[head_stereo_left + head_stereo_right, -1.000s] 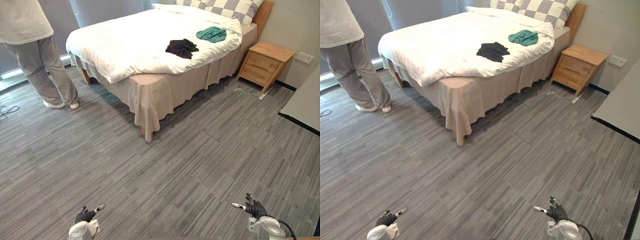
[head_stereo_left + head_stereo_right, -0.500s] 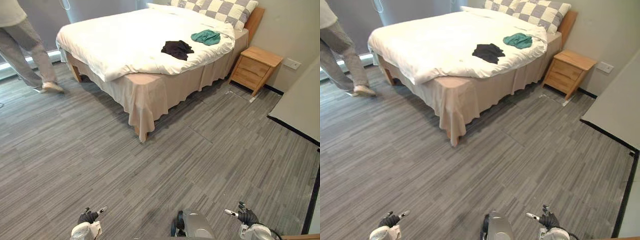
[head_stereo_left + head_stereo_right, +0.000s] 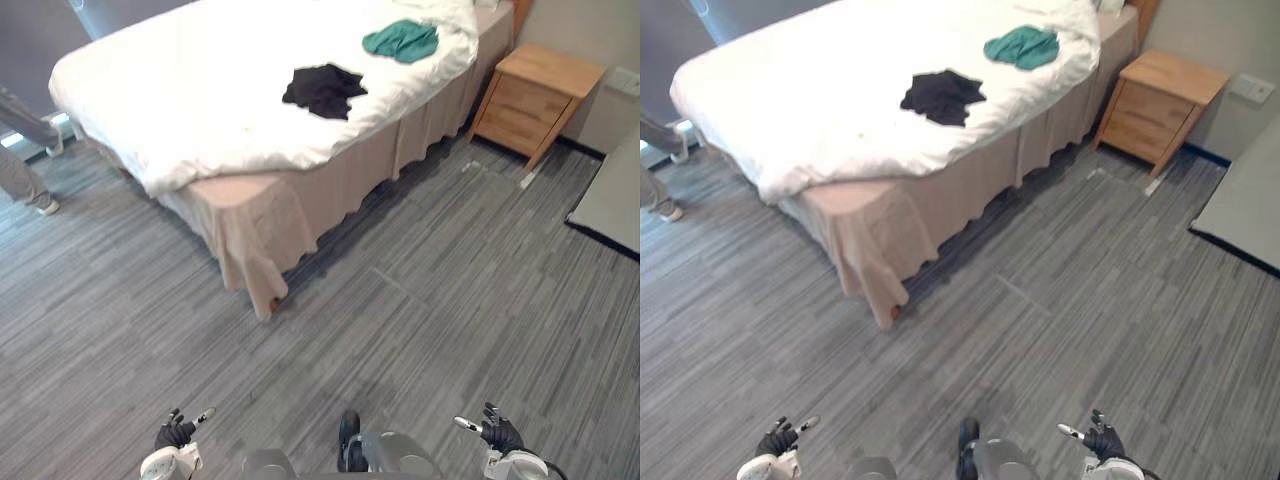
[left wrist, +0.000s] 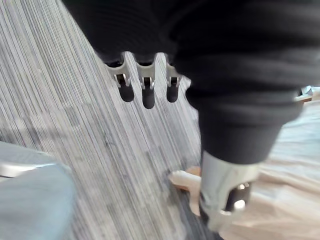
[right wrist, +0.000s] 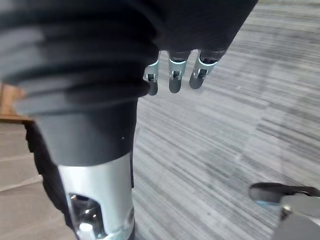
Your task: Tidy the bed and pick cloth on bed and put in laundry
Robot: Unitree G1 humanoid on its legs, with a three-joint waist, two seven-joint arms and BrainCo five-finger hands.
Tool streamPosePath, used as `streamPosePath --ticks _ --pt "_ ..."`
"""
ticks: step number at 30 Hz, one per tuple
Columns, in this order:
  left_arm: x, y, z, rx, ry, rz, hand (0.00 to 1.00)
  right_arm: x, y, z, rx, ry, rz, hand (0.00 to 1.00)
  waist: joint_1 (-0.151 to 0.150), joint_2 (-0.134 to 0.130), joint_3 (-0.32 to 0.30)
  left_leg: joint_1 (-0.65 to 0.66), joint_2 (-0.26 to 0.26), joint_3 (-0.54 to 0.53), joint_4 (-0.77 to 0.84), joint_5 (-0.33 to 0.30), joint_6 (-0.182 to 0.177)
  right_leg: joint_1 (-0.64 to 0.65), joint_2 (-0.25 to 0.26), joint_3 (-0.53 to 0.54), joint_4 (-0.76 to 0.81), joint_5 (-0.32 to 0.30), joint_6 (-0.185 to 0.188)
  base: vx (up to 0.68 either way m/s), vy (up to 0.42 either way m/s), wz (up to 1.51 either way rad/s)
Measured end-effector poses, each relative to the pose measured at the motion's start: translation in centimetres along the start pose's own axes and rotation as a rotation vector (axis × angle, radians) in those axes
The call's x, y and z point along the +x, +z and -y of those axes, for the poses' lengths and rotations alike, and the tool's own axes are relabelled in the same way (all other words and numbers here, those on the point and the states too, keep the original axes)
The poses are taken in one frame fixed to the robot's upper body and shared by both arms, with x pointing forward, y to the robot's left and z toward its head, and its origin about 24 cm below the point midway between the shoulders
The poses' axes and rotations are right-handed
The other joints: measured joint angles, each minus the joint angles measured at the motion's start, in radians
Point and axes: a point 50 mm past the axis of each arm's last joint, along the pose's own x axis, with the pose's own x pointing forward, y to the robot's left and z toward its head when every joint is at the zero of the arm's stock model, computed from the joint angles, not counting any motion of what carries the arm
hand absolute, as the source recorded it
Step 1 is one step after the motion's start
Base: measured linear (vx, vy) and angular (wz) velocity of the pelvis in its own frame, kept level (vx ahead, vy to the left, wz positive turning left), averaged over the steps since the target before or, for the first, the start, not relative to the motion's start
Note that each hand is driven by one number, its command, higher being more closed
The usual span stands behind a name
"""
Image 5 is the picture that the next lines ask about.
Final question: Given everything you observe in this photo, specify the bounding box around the dark robot foot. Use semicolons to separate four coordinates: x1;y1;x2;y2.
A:
248;182;320;206

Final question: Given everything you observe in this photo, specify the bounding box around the right robot hand black cloth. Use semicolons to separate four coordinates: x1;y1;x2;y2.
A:
0;0;259;240

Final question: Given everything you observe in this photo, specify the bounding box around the silver robot leg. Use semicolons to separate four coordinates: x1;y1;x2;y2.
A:
271;194;320;240

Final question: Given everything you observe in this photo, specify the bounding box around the brown wooden bed frame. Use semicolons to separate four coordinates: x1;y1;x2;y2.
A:
0;81;35;124

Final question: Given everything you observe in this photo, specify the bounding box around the light beige bed sheet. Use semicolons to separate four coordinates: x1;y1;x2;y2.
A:
0;121;77;240

